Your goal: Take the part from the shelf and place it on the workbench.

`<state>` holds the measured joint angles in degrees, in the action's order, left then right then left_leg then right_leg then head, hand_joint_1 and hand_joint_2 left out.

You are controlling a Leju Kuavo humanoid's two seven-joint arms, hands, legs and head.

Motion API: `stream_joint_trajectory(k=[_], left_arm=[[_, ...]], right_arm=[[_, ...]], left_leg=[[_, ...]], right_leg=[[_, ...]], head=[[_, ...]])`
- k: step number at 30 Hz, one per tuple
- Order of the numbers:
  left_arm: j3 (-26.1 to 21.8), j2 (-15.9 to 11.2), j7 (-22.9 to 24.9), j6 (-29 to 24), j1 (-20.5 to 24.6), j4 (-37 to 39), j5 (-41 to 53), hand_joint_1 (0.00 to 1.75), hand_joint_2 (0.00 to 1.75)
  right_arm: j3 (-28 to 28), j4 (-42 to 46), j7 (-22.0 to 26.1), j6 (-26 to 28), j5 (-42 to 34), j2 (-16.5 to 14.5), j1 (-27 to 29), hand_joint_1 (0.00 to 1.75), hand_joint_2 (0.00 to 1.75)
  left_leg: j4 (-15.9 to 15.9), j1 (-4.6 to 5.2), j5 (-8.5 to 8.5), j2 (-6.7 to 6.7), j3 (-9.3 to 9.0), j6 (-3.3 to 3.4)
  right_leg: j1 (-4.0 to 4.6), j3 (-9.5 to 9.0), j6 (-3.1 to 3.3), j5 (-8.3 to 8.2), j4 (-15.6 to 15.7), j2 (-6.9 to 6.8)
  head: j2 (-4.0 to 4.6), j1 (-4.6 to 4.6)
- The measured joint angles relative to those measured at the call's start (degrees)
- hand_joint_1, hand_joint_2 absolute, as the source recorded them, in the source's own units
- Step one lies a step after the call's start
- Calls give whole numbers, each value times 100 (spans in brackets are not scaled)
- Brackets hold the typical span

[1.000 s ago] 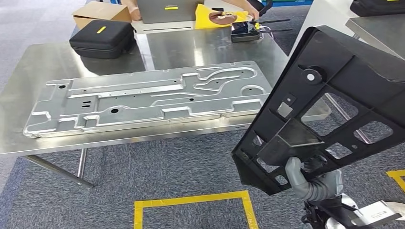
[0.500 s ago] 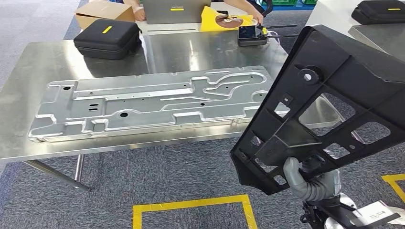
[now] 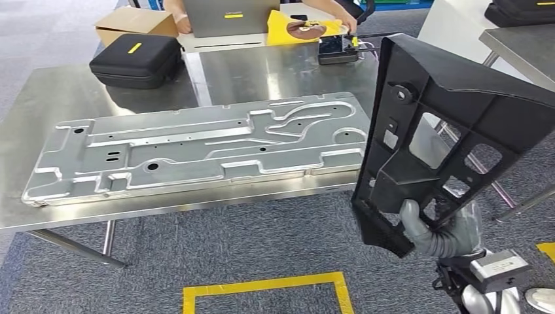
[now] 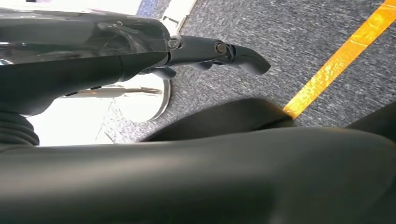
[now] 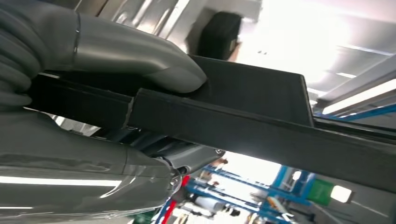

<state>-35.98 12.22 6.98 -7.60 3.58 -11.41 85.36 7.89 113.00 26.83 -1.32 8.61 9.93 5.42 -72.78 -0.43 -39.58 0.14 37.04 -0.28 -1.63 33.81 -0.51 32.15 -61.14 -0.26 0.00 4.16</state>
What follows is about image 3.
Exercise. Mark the brown cardboard box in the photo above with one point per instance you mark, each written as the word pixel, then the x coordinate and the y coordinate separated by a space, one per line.
pixel 130 21

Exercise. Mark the person's foot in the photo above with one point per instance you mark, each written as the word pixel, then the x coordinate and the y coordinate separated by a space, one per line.
pixel 544 301

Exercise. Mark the yellow sheet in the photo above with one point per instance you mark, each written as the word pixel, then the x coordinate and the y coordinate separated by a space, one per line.
pixel 277 30

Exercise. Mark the grey laptop with yellow label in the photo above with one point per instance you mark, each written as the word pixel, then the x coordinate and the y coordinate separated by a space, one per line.
pixel 208 19

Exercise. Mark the person's right hand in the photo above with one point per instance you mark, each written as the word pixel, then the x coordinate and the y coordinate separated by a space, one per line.
pixel 183 24

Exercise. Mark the person's right forearm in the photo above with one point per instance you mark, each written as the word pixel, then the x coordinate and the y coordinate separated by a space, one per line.
pixel 172 6

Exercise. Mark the stainless steel workbench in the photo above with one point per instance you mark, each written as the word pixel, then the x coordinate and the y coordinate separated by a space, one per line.
pixel 52 104

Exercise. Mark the white partition board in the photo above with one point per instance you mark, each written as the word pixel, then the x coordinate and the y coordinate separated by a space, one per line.
pixel 451 26

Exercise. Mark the black plastic panel with cutouts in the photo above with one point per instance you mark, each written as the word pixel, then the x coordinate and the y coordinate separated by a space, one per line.
pixel 455 82

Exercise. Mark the stamped silver metal plate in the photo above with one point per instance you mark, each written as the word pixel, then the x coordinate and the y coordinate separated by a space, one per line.
pixel 195 151

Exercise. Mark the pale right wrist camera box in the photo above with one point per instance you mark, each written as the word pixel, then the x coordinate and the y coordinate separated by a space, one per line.
pixel 498 271

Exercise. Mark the black case with yellow label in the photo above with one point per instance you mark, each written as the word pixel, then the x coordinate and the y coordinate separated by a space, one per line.
pixel 520 15
pixel 134 63

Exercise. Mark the black remote controller with antennas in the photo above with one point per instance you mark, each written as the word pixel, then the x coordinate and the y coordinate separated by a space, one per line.
pixel 334 54

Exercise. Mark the brown round disc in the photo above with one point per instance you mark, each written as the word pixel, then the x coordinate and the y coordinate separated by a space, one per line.
pixel 303 31

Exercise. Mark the person's left hand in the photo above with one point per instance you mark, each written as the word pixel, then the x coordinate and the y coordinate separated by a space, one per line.
pixel 347 24

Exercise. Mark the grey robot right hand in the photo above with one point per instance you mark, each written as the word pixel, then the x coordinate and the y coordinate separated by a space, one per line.
pixel 459 242

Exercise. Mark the yellow floor tape square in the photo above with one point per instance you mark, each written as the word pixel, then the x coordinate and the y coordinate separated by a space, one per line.
pixel 260 285

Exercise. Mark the person's left forearm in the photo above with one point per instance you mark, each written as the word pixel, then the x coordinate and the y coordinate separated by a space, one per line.
pixel 323 8

